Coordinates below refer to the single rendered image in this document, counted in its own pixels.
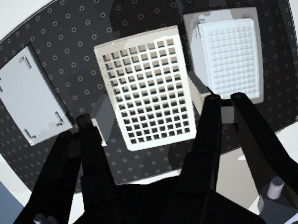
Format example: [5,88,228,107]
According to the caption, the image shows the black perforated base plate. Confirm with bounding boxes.
[0,0,298,192]

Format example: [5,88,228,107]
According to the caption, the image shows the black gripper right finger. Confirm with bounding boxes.
[161,71,298,224]

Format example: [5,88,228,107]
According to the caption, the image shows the white well plate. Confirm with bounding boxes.
[198,18,259,99]
[94,25,196,151]

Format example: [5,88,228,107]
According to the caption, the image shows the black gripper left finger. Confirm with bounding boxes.
[13,91,123,224]

